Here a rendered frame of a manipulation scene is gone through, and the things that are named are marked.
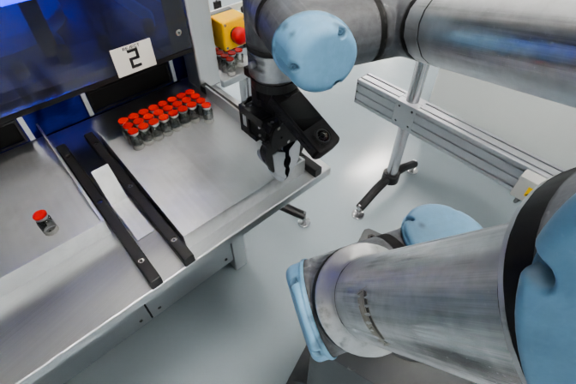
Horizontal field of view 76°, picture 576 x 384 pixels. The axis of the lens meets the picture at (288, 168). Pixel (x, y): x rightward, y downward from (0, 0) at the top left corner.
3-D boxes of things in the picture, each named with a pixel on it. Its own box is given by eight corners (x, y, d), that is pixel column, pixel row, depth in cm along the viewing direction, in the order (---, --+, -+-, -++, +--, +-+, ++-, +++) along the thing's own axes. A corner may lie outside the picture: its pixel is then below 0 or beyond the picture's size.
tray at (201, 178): (104, 144, 78) (98, 131, 75) (208, 98, 90) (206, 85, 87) (188, 249, 60) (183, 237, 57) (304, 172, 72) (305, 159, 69)
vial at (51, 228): (43, 231, 62) (30, 214, 59) (57, 223, 63) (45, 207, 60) (47, 238, 61) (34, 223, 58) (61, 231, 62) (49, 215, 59)
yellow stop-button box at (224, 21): (208, 42, 93) (204, 13, 88) (231, 33, 97) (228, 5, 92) (225, 52, 89) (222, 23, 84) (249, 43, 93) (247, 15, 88)
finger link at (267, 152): (281, 159, 64) (280, 119, 58) (288, 164, 63) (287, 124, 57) (260, 171, 62) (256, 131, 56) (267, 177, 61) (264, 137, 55)
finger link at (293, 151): (279, 159, 71) (278, 121, 65) (299, 175, 68) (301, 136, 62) (266, 166, 70) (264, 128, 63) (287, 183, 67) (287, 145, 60)
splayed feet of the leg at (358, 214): (347, 213, 175) (351, 194, 165) (408, 164, 199) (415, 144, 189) (360, 224, 171) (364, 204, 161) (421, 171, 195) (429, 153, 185)
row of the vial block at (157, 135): (131, 147, 77) (124, 129, 74) (205, 112, 85) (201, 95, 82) (136, 153, 76) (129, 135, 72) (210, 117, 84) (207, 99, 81)
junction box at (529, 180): (508, 194, 124) (520, 175, 118) (515, 186, 126) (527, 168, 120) (545, 215, 118) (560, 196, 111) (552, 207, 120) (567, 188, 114)
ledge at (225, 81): (195, 67, 104) (194, 61, 102) (232, 52, 110) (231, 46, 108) (224, 87, 96) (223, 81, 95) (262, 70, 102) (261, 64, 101)
